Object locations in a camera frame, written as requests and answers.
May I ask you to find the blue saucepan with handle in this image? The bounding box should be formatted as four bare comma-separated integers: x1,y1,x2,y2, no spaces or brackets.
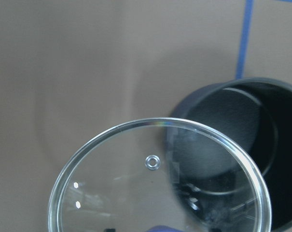
171,77,292,232

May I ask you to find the glass lid with blue knob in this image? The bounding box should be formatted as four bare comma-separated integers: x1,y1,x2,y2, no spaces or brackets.
48,117,272,232

